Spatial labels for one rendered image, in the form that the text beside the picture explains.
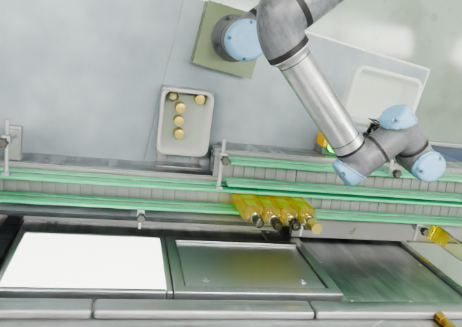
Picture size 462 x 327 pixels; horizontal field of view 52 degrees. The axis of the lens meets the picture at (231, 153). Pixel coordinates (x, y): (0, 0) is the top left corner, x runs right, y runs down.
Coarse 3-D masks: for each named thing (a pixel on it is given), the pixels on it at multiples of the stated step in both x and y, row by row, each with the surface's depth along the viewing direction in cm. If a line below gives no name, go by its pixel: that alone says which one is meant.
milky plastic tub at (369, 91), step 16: (352, 80) 137; (368, 80) 144; (384, 80) 146; (400, 80) 144; (416, 80) 140; (352, 96) 137; (368, 96) 146; (384, 96) 147; (400, 96) 148; (416, 96) 141; (352, 112) 146; (368, 112) 147
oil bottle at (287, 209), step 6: (276, 198) 157; (282, 198) 158; (276, 204) 153; (282, 204) 152; (288, 204) 153; (282, 210) 148; (288, 210) 147; (294, 210) 148; (282, 216) 147; (288, 216) 146; (294, 216) 147; (282, 222) 147
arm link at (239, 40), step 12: (252, 12) 136; (228, 24) 142; (240, 24) 132; (252, 24) 132; (228, 36) 134; (240, 36) 133; (252, 36) 133; (228, 48) 135; (240, 48) 134; (252, 48) 135
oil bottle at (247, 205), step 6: (234, 198) 160; (240, 198) 153; (246, 198) 152; (252, 198) 153; (234, 204) 159; (240, 204) 152; (246, 204) 146; (252, 204) 147; (258, 204) 148; (240, 210) 151; (246, 210) 145; (252, 210) 144; (258, 210) 144; (246, 216) 145; (246, 222) 145; (252, 222) 145
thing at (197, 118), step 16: (192, 96) 163; (208, 96) 158; (160, 112) 156; (176, 112) 164; (192, 112) 165; (208, 112) 160; (160, 128) 157; (192, 128) 166; (208, 128) 160; (160, 144) 159; (176, 144) 167; (192, 144) 168
